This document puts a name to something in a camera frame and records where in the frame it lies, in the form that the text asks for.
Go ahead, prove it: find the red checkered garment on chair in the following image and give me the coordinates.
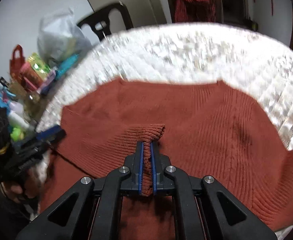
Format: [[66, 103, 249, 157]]
[[170, 0, 217, 23]]

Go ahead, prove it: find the white lotion bottle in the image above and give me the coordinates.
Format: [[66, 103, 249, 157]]
[[8, 111, 31, 131]]

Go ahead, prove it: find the operator hand on gripper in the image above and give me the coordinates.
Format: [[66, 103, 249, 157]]
[[1, 179, 41, 203]]

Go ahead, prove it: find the green yellow snack box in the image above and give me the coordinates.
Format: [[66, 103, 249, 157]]
[[27, 53, 51, 81]]

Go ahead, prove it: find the dark wooden chair middle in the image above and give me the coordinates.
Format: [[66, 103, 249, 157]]
[[166, 0, 224, 23]]

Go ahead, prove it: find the dark wooden chair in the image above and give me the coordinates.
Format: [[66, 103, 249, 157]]
[[77, 1, 134, 41], [166, 0, 224, 23]]

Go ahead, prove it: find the rust red knitted sweater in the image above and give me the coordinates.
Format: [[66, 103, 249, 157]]
[[40, 79, 293, 239]]

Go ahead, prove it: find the red gift bag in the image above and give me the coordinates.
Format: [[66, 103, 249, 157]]
[[9, 44, 25, 79]]

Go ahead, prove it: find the white plastic bag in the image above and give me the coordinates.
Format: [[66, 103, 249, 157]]
[[37, 8, 92, 67]]

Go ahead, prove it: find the dark wooden chair left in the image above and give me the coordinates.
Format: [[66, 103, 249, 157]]
[[77, 1, 134, 41]]

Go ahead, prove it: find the white floral quilted bedspread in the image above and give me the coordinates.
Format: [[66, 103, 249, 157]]
[[29, 22, 293, 240]]

